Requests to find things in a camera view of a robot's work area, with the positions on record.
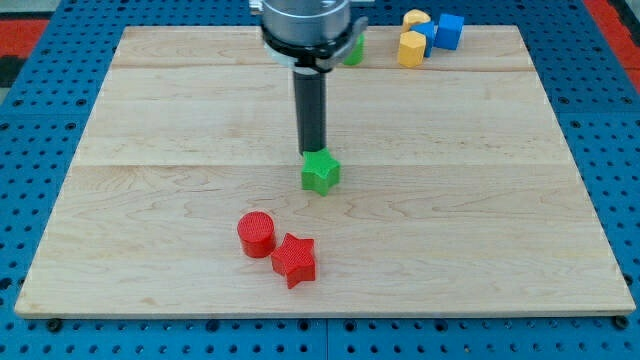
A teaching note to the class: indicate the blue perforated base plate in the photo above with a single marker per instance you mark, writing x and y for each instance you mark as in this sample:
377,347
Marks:
49,102

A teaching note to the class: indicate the wooden board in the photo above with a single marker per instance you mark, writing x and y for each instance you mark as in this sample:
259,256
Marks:
459,196

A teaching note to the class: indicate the green circle block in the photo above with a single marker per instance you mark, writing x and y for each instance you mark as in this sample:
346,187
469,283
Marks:
357,54

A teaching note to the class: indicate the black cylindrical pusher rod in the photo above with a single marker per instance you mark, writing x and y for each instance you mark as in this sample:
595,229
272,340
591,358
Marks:
310,103

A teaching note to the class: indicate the green star block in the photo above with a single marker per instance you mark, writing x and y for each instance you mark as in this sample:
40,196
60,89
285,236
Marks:
320,172

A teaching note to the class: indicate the blue moon block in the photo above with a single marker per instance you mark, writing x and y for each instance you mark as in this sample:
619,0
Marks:
429,31

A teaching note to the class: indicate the red circle block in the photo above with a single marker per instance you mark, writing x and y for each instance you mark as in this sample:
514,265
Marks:
256,231

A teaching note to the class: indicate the yellow hexagon block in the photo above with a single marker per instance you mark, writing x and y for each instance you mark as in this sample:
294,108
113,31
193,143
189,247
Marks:
411,49

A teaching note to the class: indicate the red star block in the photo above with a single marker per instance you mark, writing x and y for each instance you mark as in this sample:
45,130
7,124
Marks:
294,259

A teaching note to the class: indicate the blue cube block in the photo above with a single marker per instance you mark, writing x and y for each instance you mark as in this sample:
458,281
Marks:
449,31

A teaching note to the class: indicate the yellow heart block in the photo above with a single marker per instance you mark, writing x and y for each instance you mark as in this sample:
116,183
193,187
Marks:
414,17

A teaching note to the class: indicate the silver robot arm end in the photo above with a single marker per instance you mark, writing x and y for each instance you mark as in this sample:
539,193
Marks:
308,36

